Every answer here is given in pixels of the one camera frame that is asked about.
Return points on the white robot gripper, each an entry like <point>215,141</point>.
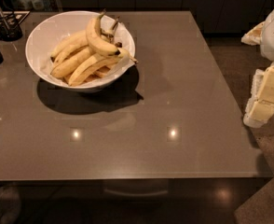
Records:
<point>260,106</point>

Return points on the curved yellow banana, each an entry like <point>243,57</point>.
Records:
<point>93,35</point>

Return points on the yellow banana front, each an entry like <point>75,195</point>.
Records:
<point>95,62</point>

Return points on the white ceramic bowl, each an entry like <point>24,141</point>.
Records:
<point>49,33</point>

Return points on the yellow banana upper left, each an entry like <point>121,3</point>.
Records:
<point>67,40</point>

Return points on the yellow banana middle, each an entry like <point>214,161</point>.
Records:
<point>69,65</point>

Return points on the black wire utensil holder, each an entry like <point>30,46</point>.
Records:
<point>9,26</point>

